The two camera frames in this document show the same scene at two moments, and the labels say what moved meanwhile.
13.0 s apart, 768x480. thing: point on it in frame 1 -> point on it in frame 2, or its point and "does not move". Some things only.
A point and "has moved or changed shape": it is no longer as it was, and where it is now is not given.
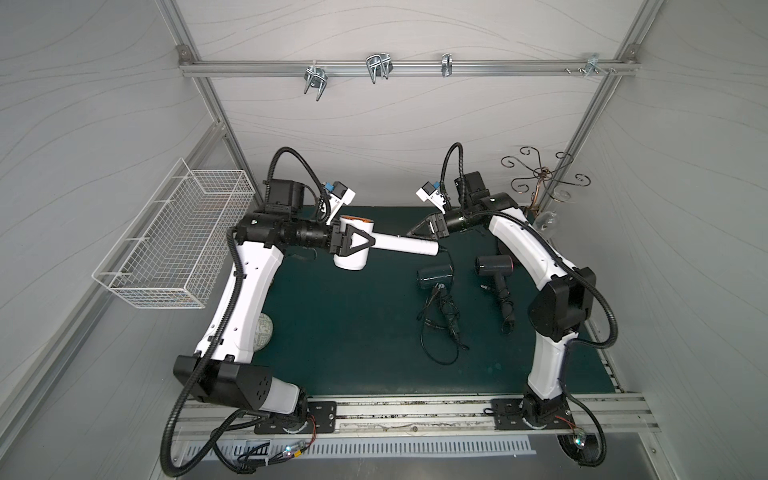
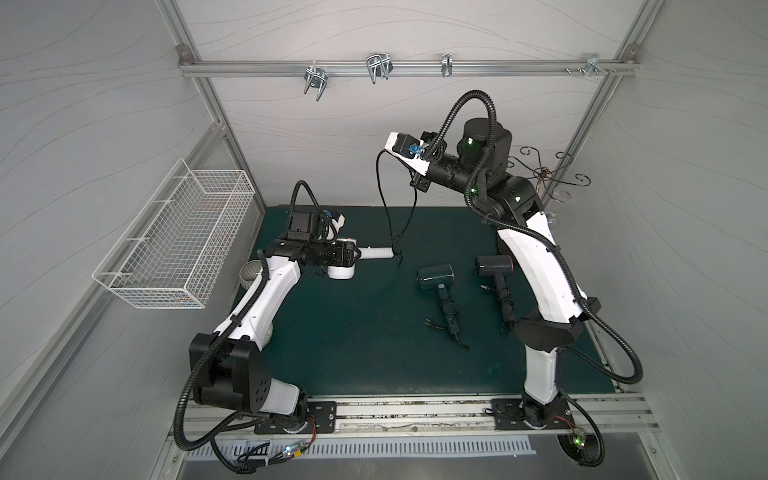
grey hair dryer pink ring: [500, 267] does not move
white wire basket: [173, 252] does not move
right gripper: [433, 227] -> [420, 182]
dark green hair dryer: [438, 278] does not move
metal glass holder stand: [531, 159] does not move
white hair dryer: [357, 241] has moved or changed shape
